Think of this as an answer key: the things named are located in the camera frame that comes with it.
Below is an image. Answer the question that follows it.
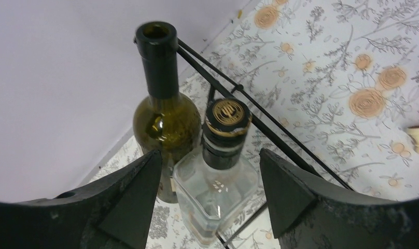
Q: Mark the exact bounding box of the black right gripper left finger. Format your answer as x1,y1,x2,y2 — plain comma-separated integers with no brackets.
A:
0,150,162,248

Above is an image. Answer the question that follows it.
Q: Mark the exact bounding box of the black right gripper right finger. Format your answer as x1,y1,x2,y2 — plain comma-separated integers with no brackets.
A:
260,149,419,248

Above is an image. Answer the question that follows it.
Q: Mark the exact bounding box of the clear square bottle black cap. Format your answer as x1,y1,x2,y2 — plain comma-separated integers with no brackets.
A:
173,98,260,248

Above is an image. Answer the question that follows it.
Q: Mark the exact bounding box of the dark green wine bottle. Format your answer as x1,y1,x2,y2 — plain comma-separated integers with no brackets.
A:
133,21,201,203

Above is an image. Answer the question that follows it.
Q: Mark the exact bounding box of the black wire wine rack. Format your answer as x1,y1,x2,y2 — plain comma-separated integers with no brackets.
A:
134,36,355,249

